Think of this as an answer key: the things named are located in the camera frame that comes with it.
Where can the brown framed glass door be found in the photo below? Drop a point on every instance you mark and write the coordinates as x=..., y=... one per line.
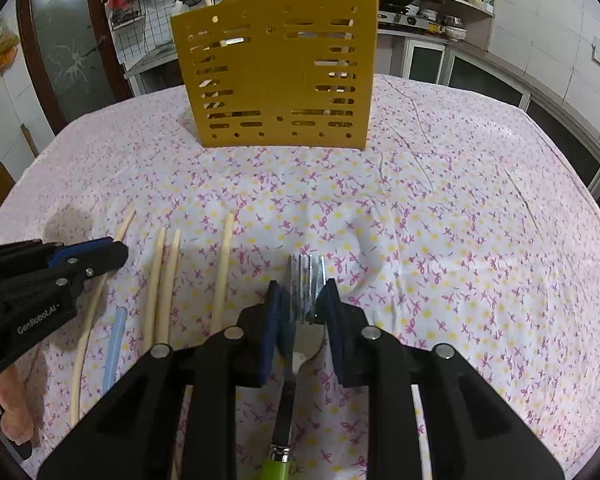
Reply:
x=65, y=35

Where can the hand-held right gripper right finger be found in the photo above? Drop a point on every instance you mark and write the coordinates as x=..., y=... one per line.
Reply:
x=337, y=330

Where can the hanging orange plastic bags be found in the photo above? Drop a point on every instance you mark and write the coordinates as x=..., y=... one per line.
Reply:
x=0, y=52

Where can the stack of small bowls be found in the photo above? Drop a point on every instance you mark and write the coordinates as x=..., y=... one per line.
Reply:
x=452, y=32

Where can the light blue plastic stick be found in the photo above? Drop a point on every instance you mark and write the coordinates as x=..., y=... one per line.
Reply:
x=114, y=345

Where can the yellow slotted utensil holder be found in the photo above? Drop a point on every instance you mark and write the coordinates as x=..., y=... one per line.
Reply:
x=280, y=85

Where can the person's left hand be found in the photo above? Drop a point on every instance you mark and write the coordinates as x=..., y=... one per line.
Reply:
x=15, y=405

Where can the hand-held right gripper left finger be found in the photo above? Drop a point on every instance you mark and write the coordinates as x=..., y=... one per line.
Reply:
x=270, y=330

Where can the leaning wooden stick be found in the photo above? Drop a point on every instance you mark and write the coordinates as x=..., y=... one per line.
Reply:
x=30, y=141

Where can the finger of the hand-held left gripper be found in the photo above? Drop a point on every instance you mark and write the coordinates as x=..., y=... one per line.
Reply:
x=105, y=257
x=80, y=249

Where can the steel gas stove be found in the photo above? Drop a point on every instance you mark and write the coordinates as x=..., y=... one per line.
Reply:
x=410, y=21

